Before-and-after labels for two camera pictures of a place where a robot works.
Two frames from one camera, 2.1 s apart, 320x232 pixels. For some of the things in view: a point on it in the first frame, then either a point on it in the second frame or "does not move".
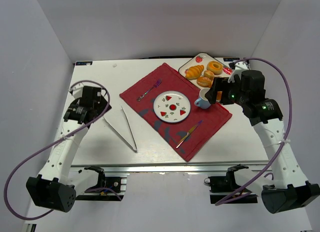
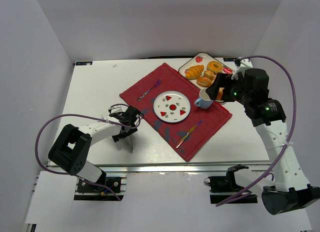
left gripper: [72, 116] to [125, 131]
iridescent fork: [156, 84] does not move
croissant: [193, 72] does not move
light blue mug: [202, 101] does not move
